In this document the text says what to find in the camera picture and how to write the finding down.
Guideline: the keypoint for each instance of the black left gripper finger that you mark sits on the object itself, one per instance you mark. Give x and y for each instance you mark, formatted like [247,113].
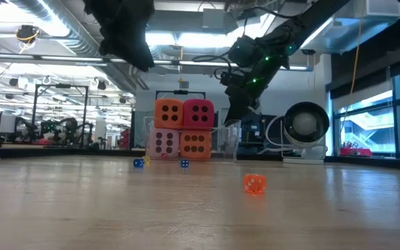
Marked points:
[144,57]

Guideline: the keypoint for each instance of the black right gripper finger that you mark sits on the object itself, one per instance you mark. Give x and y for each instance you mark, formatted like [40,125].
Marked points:
[250,106]
[234,107]

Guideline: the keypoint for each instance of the large magenta foam die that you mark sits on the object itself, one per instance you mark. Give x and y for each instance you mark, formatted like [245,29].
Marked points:
[200,104]

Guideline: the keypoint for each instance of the large orange foam die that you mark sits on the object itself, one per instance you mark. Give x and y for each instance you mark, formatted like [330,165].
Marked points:
[196,154]
[168,104]

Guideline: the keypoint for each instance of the small orange translucent die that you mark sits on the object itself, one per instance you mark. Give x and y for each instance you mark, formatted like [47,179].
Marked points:
[254,184]

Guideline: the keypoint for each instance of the large pink foam die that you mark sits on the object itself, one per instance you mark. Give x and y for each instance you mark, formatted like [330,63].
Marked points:
[153,144]

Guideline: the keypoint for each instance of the small yellow die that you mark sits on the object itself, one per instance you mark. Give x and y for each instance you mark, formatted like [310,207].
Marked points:
[147,159]

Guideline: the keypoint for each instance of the small blue die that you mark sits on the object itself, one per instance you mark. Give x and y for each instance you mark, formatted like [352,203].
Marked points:
[138,163]
[184,163]

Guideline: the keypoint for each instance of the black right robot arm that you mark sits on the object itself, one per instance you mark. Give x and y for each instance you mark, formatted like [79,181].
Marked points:
[307,24]

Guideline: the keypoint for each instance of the black background robot arm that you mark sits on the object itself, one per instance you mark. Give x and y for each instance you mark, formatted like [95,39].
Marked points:
[69,125]

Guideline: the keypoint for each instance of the clear plastic bin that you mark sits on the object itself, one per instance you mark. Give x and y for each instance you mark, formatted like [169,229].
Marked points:
[229,142]

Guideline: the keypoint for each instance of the black and white fan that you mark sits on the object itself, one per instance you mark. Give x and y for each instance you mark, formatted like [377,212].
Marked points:
[306,125]

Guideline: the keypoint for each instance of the long ceiling light bar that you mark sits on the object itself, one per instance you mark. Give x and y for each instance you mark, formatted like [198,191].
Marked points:
[64,58]

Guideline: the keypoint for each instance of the grey ceiling air unit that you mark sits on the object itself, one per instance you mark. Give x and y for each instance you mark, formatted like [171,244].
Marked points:
[214,19]

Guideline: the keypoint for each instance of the red tray by window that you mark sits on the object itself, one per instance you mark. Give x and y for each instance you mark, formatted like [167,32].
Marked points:
[356,152]

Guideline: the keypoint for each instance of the black gantry frame with camera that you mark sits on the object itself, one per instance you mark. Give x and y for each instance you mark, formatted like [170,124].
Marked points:
[181,92]

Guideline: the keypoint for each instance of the ceiling security camera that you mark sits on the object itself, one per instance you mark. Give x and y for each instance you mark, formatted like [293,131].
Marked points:
[308,51]

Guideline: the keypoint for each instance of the black metal frame stand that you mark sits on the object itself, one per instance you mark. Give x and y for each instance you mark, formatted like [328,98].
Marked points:
[61,85]

